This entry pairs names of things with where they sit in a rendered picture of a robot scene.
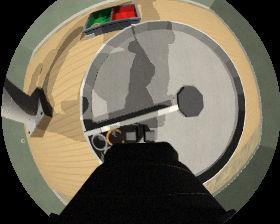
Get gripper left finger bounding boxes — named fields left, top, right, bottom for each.
left=126, top=126, right=138, bottom=143

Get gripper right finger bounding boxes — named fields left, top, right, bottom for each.
left=143, top=125, right=155, bottom=143

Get grey round turntable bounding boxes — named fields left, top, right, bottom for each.
left=80, top=20, right=246, bottom=184

